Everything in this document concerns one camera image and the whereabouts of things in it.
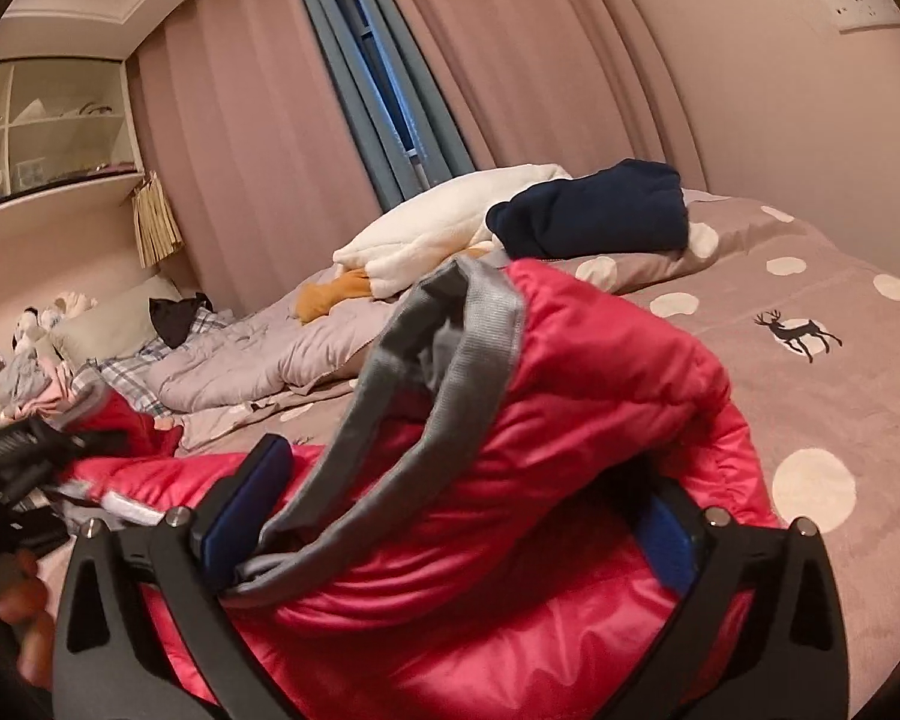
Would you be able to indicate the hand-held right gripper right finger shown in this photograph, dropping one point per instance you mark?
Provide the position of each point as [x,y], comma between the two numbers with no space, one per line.
[667,540]

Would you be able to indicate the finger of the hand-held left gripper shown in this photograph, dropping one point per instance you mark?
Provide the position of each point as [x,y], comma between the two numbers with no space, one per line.
[82,439]

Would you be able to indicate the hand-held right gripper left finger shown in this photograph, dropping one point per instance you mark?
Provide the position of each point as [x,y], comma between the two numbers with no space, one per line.
[229,525]

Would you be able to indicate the pink puffer jacket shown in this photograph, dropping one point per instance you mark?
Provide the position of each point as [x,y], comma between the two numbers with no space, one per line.
[570,390]

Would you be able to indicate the pile of pale clothes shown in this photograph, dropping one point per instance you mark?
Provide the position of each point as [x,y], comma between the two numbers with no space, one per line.
[26,386]

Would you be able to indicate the person's left hand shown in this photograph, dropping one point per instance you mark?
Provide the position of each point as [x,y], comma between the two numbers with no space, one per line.
[22,604]

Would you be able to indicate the plaid pillow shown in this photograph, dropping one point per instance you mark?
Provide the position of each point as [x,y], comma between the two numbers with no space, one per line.
[120,375]

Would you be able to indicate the beige pillow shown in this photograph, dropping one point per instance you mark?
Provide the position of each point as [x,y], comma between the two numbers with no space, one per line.
[105,326]

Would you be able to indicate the white plush toy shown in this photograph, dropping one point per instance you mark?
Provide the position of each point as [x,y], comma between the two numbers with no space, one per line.
[52,315]

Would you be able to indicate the black cloth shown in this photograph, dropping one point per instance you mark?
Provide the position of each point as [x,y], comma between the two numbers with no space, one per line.
[172,319]

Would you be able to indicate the mustard cloth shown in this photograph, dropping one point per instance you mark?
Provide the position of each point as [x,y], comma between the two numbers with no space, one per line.
[337,292]

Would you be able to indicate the navy garment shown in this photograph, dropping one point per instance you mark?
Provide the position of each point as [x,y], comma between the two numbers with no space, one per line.
[592,210]

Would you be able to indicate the pink curtain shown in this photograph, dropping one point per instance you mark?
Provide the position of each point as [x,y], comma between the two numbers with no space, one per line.
[247,127]
[540,52]

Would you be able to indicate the white fleece blanket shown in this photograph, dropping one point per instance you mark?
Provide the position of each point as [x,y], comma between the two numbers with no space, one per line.
[435,232]

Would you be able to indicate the blue-grey curtain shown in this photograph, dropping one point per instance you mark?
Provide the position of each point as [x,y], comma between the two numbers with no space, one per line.
[337,90]

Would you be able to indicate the window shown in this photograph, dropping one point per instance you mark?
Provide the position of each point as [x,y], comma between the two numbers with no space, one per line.
[382,82]

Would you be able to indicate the white wall shelf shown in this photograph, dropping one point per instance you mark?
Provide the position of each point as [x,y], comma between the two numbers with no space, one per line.
[67,191]

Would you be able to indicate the white wall outlet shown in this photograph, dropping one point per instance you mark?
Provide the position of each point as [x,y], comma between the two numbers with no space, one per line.
[866,11]

